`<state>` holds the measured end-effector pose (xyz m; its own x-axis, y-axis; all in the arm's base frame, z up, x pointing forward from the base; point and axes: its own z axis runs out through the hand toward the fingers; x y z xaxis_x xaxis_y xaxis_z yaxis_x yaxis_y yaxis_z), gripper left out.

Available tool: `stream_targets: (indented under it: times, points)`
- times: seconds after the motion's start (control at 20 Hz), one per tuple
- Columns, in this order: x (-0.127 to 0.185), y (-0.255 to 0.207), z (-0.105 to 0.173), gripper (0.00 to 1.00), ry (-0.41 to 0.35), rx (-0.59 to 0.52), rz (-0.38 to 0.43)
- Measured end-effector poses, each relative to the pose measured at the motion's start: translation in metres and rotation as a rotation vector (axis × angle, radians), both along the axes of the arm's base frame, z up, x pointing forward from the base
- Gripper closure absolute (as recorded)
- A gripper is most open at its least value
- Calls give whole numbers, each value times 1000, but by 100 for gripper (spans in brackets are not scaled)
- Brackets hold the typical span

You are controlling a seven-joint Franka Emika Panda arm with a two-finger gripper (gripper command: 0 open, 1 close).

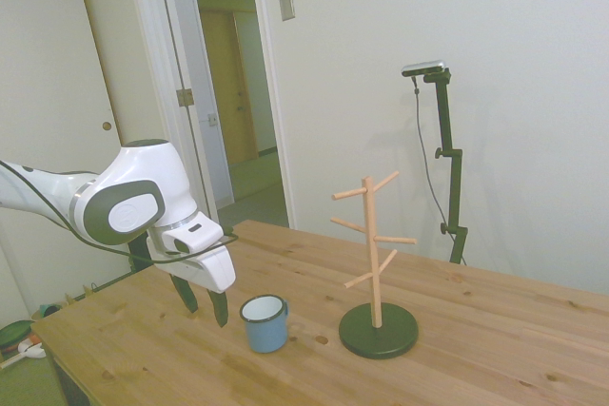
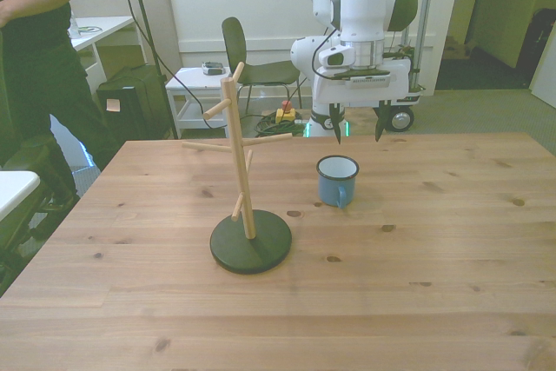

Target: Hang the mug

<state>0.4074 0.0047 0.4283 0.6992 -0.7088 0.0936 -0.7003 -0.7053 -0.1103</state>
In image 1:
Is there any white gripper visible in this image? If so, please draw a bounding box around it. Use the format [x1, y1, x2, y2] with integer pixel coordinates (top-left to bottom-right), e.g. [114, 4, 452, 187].
[146, 227, 238, 329]

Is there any blue enamel mug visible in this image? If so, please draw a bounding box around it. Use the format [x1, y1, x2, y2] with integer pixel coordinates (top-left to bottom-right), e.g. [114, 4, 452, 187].
[239, 295, 290, 355]

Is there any wooden mug tree black base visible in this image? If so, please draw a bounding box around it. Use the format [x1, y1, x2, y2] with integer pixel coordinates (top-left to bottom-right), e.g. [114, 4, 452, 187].
[330, 170, 421, 360]

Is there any black upright speaker box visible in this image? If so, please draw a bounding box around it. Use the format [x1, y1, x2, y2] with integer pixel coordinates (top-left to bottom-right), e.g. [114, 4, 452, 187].
[128, 239, 150, 272]

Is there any white floor object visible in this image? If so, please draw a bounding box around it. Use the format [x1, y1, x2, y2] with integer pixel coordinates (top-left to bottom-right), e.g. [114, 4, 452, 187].
[17, 338, 48, 360]

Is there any green round floor object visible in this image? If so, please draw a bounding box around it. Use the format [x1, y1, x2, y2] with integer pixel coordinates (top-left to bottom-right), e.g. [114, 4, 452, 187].
[0, 319, 32, 351]

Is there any brown wooden hallway door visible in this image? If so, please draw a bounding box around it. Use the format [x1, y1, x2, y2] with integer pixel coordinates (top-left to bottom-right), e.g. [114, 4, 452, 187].
[198, 9, 261, 165]

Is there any white open door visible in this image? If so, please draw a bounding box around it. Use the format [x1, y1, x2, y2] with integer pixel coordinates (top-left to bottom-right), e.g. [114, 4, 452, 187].
[70, 0, 191, 217]

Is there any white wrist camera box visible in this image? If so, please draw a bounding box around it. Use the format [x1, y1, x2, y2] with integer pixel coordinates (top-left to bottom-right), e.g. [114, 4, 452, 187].
[160, 217, 226, 256]

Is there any black camera stand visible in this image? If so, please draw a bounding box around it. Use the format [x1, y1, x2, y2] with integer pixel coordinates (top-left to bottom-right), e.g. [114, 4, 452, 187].
[422, 69, 469, 265]

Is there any grey exterior camera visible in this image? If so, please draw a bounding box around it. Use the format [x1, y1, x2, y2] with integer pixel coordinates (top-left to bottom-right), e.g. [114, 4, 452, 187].
[402, 59, 448, 78]

